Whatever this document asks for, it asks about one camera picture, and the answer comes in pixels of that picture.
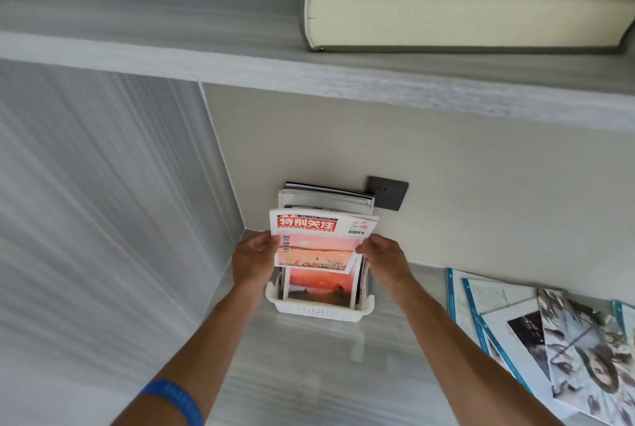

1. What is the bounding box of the person's right hand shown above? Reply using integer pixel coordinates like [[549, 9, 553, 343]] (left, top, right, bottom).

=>
[[355, 234, 413, 292]]

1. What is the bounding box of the person's left hand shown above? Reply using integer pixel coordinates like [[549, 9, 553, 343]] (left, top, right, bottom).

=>
[[232, 231, 281, 290]]

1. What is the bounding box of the red title pink sky magazine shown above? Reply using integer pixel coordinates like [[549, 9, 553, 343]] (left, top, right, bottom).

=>
[[269, 208, 380, 274]]

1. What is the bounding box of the blue-edged dark photo magazine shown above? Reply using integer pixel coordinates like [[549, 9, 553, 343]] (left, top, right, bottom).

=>
[[475, 297, 596, 426], [445, 267, 489, 355]]

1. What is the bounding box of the white perforated plastic basket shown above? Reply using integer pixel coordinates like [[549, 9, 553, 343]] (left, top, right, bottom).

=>
[[265, 264, 376, 323]]

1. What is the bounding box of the stack of magazines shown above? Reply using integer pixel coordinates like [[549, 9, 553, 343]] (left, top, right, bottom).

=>
[[276, 181, 376, 310]]

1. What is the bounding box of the feathered woman portrait magazine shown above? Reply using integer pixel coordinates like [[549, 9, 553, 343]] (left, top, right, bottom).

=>
[[537, 288, 635, 426]]

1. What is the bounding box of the blue-edged red painting magazine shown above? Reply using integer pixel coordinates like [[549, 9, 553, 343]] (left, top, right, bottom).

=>
[[613, 300, 635, 357]]

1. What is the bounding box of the person's left forearm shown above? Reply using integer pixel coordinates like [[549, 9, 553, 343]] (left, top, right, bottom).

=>
[[111, 279, 261, 426]]

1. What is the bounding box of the person's right forearm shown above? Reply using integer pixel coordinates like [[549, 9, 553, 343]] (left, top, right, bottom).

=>
[[392, 275, 564, 426]]

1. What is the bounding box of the blue wristband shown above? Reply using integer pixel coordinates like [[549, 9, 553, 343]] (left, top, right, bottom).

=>
[[138, 378, 205, 426]]

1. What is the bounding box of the grey wooden shelf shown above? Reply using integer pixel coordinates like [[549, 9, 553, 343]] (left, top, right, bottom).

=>
[[0, 0, 635, 134]]

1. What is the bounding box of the dark wall socket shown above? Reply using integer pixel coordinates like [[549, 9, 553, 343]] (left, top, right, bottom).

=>
[[366, 175, 410, 212]]

